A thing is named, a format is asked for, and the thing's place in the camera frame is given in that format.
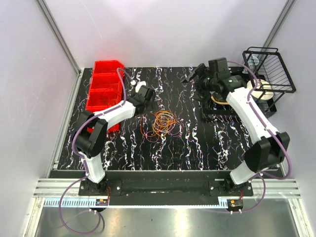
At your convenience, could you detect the white green bowl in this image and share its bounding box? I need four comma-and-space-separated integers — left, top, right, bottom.
251, 79, 274, 101

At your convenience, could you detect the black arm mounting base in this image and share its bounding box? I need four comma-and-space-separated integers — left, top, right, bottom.
66, 171, 253, 208

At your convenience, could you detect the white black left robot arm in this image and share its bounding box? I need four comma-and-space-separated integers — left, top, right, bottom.
72, 81, 156, 196

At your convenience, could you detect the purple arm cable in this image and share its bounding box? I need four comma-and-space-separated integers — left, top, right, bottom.
58, 68, 136, 234
204, 61, 293, 214

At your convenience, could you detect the black rack tray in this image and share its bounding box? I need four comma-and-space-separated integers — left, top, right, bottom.
202, 67, 283, 118

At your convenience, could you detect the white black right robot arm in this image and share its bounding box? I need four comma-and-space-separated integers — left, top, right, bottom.
181, 58, 290, 196

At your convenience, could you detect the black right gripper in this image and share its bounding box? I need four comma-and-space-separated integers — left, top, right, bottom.
180, 64, 217, 104

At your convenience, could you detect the black wire dish rack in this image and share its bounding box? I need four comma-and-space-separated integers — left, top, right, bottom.
241, 46, 296, 104

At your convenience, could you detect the pink thin cable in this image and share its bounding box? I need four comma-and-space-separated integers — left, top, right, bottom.
145, 116, 185, 140

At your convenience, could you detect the brown thin cable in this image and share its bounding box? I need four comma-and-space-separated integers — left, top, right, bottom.
98, 88, 117, 106

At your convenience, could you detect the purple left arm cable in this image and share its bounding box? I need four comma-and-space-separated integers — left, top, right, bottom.
58, 68, 136, 234

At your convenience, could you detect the clear glass cup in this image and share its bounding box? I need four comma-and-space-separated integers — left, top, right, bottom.
245, 54, 260, 73

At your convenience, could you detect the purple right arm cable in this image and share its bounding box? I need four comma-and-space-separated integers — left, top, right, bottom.
204, 61, 293, 214

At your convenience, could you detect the red plastic compartment bin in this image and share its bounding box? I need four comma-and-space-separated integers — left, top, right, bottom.
85, 59, 125, 134

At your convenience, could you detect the floral patterned cushion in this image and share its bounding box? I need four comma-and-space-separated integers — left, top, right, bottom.
210, 92, 229, 105

